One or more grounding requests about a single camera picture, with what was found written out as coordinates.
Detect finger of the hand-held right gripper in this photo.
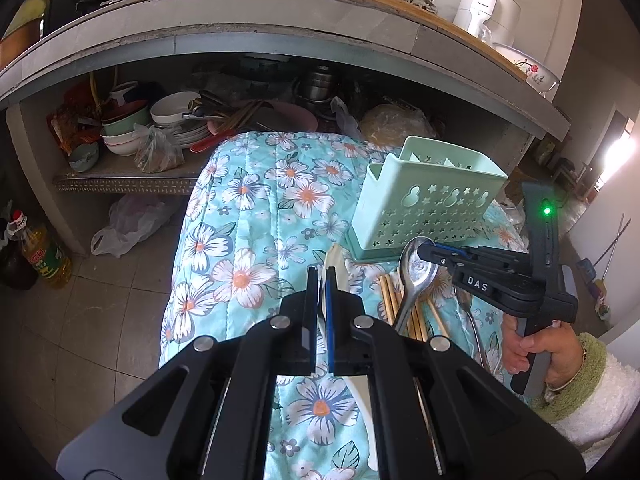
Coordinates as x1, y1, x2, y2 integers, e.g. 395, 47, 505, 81
418, 241, 518, 267
419, 253, 466, 275

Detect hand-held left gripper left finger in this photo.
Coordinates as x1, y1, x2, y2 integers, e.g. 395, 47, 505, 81
56, 266, 321, 480

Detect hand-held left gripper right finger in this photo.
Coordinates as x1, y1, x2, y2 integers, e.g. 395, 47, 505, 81
321, 266, 587, 480

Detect metal spoon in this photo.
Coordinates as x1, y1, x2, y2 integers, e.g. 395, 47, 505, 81
454, 284, 490, 368
392, 236, 441, 335

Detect mint green utensil holder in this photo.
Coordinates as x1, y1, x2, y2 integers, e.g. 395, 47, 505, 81
347, 135, 510, 263

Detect white ceramic spoon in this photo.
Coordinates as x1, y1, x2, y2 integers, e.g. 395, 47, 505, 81
322, 246, 382, 472

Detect person's right forearm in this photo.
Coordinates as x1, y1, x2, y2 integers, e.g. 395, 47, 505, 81
530, 332, 640, 466

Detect person's right hand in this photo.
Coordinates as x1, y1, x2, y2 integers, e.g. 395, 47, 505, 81
501, 312, 586, 388

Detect mop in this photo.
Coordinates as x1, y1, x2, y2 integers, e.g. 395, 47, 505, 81
592, 214, 632, 281

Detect floral quilted blanket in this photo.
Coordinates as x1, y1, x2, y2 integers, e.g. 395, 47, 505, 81
159, 130, 531, 480

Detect plastic bag with yellow contents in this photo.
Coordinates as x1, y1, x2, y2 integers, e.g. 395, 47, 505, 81
360, 104, 436, 148

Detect floral enamel basin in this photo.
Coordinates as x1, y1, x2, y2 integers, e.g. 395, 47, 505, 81
492, 42, 561, 93

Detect pink plastic basin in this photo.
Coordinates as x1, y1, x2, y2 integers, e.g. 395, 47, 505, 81
207, 100, 318, 136

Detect white plastic bag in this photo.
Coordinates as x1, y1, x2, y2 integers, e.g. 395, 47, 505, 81
90, 195, 178, 258

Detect steel pot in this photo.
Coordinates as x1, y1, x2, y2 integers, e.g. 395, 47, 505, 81
295, 65, 336, 103

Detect bundle of used chopsticks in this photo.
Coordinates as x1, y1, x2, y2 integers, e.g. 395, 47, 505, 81
215, 100, 273, 131

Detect stack of white plates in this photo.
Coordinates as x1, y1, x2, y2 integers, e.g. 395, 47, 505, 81
152, 117, 211, 148

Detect plastic bag with brown contents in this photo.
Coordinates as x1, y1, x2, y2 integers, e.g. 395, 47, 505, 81
132, 122, 186, 175

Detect white kitchen appliance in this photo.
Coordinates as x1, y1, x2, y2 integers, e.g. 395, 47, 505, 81
452, 0, 522, 46

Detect white bowl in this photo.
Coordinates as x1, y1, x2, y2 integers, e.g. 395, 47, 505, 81
150, 91, 203, 126

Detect stack of white bowls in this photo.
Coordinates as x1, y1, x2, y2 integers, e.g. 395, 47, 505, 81
100, 127, 146, 157

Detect concrete kitchen counter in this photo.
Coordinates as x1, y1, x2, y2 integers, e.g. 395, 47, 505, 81
0, 0, 573, 261

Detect cooking oil bottle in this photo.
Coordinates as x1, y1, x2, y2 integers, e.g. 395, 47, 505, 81
10, 210, 73, 291

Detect green bowl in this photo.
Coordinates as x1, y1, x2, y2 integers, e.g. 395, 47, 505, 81
101, 105, 152, 137

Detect small teal bowl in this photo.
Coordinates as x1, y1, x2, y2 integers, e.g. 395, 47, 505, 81
67, 141, 101, 173

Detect dark bottle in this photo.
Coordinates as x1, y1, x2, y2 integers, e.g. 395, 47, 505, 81
0, 220, 38, 291

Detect red plastic packet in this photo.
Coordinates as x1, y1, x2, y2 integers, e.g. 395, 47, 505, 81
47, 82, 103, 156

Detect orange pot with green lid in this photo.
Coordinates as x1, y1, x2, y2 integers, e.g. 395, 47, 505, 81
0, 0, 53, 61

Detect gold bracelet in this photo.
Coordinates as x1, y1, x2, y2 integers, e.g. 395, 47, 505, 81
546, 344, 590, 393

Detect red utensil handle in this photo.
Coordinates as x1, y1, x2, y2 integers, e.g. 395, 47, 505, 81
190, 129, 238, 153

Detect yellow hose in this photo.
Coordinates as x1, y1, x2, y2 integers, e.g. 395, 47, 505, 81
89, 66, 121, 113

